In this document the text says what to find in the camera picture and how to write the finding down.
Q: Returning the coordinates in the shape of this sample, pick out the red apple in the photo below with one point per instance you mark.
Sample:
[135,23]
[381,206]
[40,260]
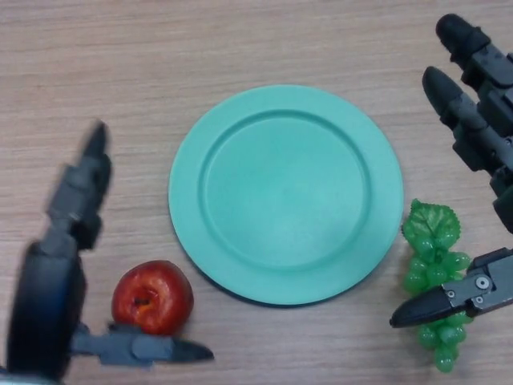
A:
[156,293]

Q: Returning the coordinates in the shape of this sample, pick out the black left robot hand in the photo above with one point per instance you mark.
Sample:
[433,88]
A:
[44,297]

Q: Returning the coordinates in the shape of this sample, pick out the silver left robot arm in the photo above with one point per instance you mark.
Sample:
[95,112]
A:
[16,380]

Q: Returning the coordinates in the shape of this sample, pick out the green plastic grape bunch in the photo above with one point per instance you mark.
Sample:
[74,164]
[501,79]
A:
[431,222]

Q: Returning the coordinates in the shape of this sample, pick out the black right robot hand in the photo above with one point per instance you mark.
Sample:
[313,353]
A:
[477,128]

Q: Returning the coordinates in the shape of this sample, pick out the green round plate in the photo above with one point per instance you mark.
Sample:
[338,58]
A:
[286,192]

